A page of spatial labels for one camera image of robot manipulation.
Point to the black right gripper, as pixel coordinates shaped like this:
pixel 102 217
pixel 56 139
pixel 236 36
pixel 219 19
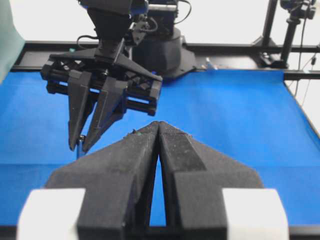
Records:
pixel 84 69

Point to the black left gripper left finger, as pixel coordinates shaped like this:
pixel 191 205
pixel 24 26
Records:
pixel 94 197

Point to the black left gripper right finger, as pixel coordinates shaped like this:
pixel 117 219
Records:
pixel 210 196

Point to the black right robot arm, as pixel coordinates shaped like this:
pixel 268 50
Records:
pixel 139 47

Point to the green sheet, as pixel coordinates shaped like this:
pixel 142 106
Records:
pixel 11 42

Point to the black aluminium frame rail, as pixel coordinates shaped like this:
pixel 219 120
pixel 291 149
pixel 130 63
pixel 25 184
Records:
pixel 225 47

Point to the black vertical frame post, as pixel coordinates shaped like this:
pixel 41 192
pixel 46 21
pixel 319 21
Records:
pixel 265 39

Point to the black camera stand post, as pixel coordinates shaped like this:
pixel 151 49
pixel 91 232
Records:
pixel 298 10

